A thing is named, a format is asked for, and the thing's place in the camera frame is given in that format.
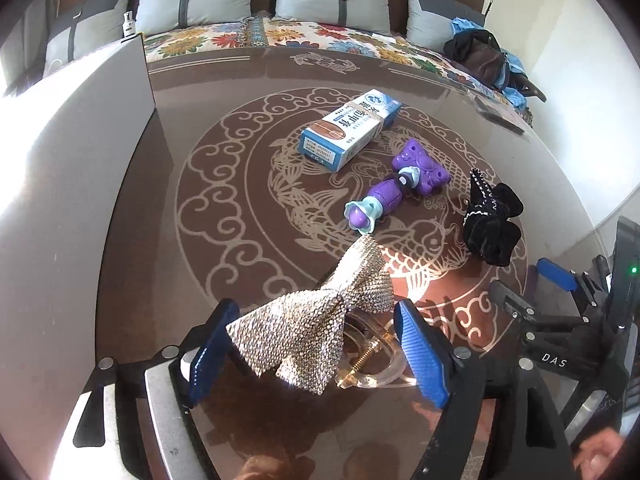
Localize dark brown handbag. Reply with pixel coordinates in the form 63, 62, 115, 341
465, 37, 511, 91

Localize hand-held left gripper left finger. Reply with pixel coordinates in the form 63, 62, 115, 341
72, 298, 242, 480

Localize black velvet scrunchie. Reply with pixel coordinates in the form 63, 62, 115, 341
462, 167, 524, 267

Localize rhinestone bow hair clip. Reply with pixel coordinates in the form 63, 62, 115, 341
226, 236, 406, 397

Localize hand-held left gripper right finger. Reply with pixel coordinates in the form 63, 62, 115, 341
393, 299, 568, 480

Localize black cloth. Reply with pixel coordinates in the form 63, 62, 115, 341
443, 30, 501, 61

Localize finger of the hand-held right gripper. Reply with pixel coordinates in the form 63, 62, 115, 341
487, 280, 596, 333
536, 255, 611, 311

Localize purple plastic toy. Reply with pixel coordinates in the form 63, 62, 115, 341
344, 138, 451, 234

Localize brown patterned desktop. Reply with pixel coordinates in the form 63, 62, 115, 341
100, 42, 640, 480

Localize person's right hand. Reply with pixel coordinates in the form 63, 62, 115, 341
572, 430, 632, 480

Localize floral printed blanket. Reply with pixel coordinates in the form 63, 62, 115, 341
142, 15, 533, 126

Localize blue white medicine box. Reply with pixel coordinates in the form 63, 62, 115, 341
299, 88, 403, 173

